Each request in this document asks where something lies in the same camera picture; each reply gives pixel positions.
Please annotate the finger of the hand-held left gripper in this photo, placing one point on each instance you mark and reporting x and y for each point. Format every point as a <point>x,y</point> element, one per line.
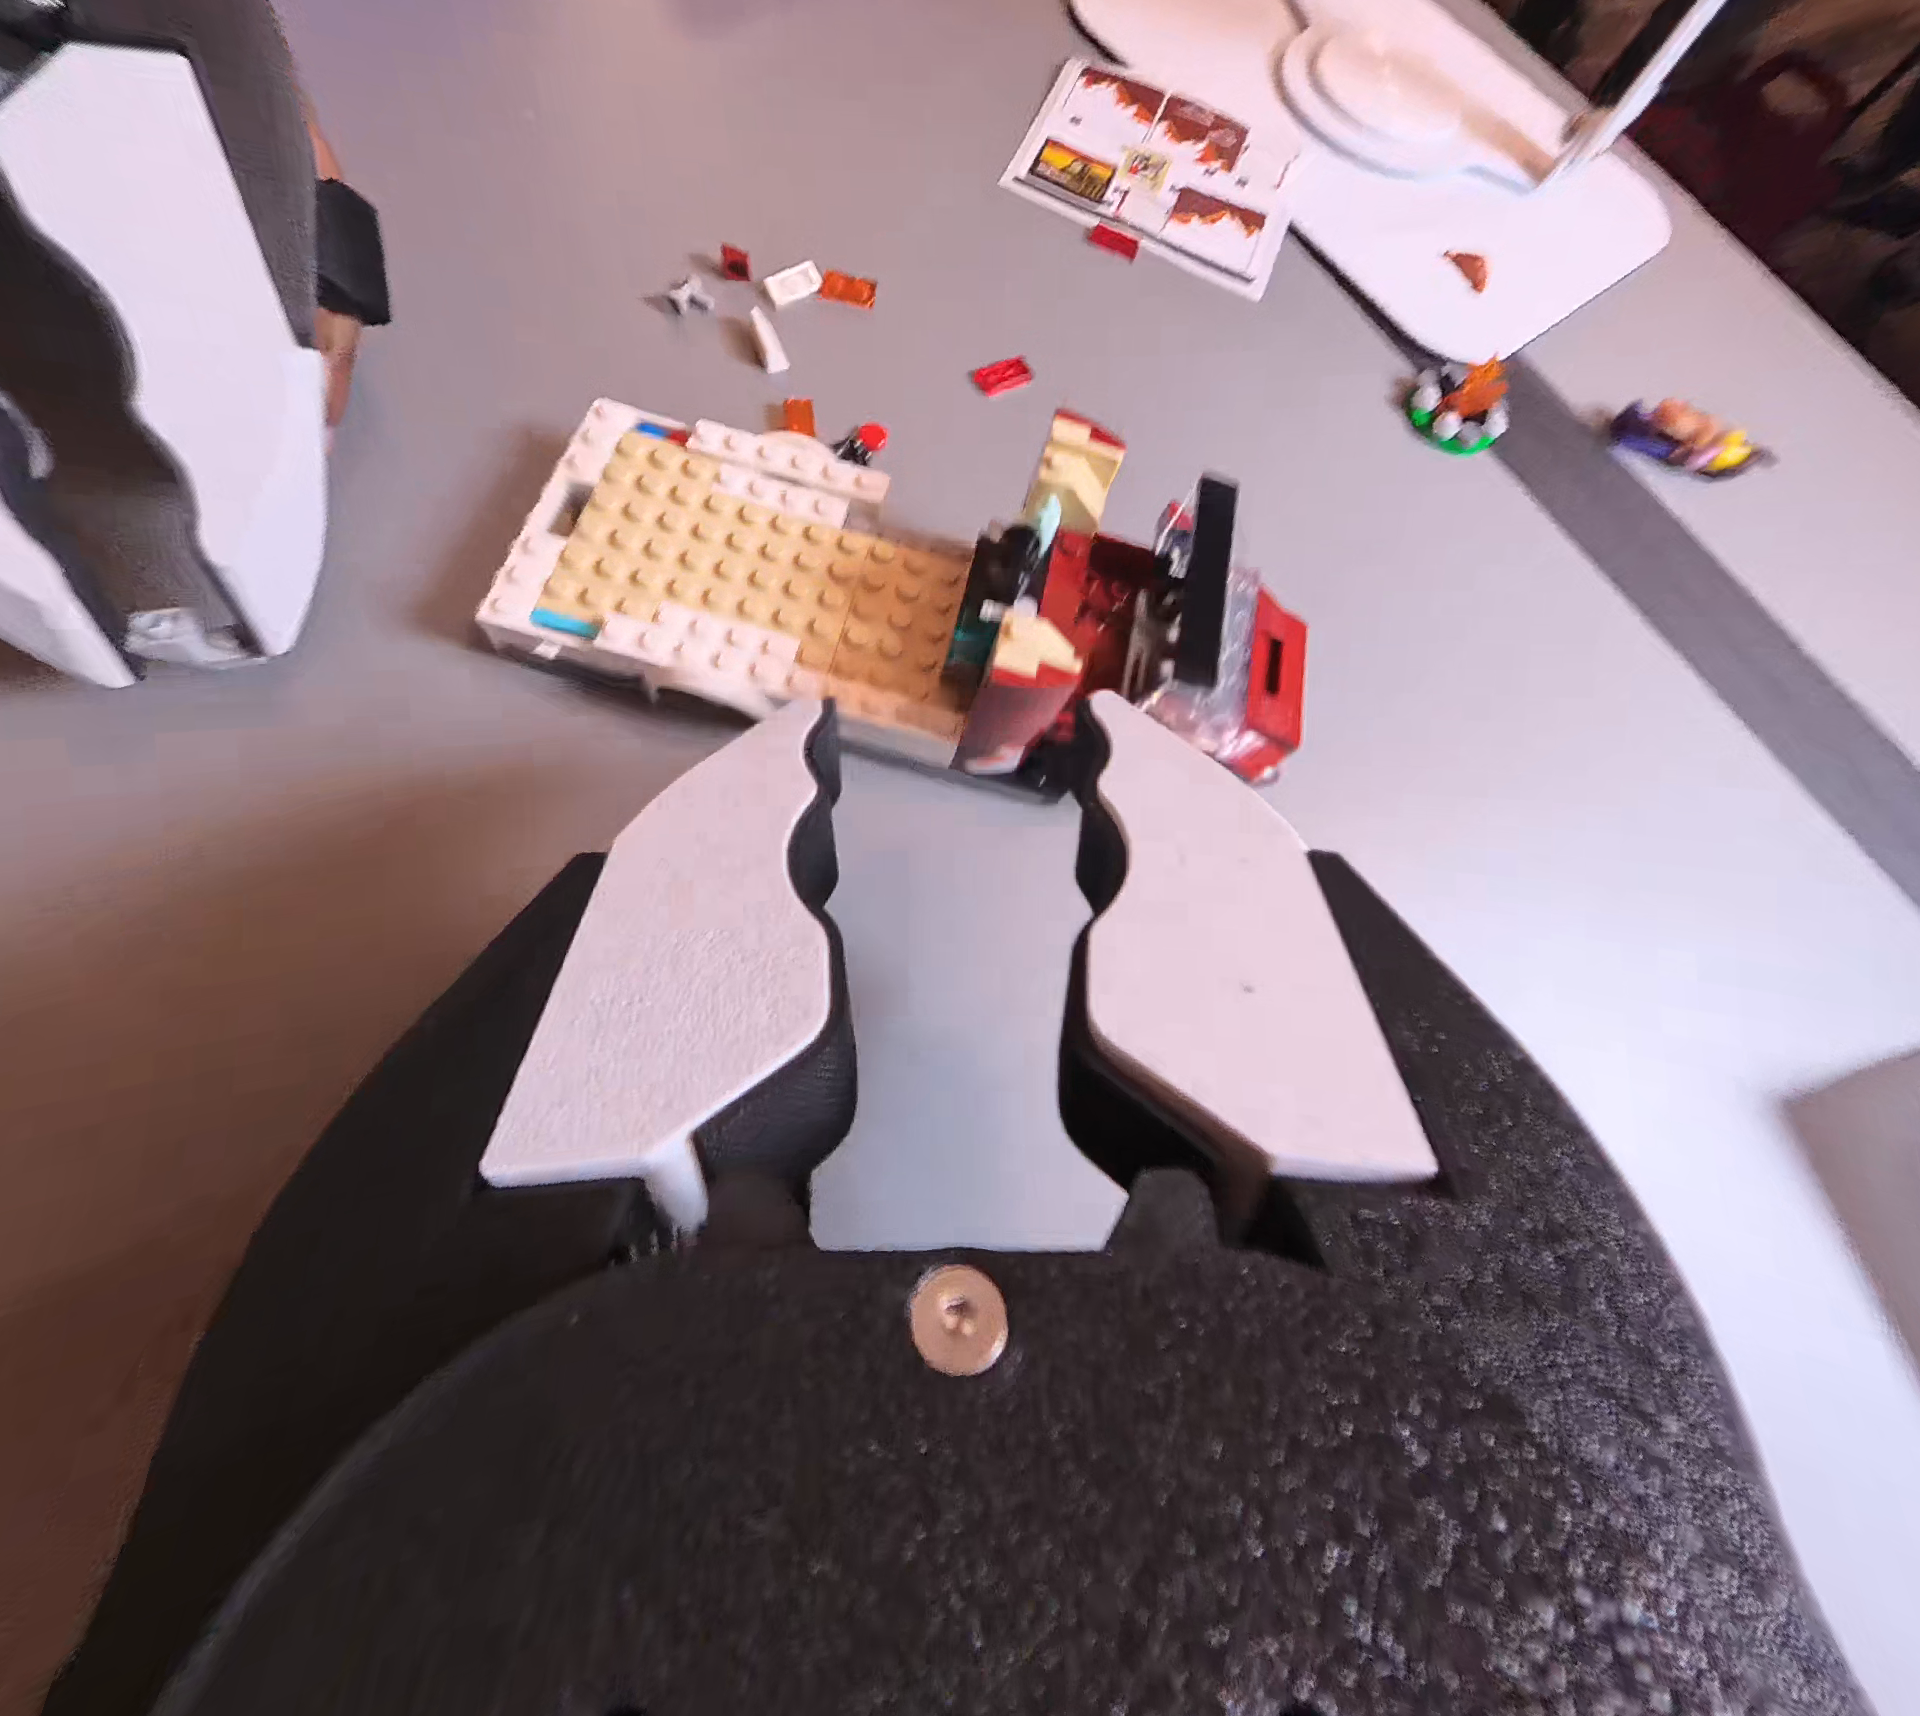
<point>45,606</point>
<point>180,276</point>

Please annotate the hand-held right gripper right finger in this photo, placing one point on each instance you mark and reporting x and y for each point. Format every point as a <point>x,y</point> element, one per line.
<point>1244,996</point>

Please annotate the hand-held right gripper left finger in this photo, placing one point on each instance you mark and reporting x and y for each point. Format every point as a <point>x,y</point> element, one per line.
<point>674,996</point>

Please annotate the light grey plate brick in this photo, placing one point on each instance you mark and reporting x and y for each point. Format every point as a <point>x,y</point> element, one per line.
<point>180,638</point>

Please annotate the tan white red brick vehicle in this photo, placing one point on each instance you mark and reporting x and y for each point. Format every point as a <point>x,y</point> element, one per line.
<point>750,561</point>

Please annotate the grey desk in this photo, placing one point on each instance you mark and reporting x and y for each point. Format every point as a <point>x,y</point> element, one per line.
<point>1350,697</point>

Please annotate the person's left hand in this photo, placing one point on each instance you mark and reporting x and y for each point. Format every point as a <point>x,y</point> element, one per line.
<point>338,366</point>

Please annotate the light grey tap brick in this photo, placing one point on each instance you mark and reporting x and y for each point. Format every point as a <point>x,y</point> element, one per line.
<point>687,297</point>

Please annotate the transparent orange tile brick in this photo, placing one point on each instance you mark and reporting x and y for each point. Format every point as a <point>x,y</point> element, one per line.
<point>797,417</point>
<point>848,290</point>

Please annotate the white tile brick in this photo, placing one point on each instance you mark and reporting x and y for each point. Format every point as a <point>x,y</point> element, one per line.
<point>791,284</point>

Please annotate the brick campfire build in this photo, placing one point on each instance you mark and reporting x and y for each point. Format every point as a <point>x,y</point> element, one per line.
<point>1454,408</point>

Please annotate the white paper bag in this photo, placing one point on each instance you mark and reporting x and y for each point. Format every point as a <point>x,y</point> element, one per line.
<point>1860,1147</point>

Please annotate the transparent red tile brick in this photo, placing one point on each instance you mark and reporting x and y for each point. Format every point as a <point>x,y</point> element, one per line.
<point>1003,375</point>

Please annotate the purple brick minifigure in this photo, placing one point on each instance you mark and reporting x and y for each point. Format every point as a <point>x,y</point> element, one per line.
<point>1688,438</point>

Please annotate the small brown brick piece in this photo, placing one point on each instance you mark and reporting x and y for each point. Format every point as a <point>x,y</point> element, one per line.
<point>1471,271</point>

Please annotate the printed sticker sheet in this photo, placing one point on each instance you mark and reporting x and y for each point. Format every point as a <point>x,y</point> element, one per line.
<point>1155,171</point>

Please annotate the white booklet stand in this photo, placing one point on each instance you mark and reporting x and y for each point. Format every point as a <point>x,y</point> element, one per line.
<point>1501,201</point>

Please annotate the white angled bracket brick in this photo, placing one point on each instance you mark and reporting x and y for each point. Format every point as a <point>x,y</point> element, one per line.
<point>770,345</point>

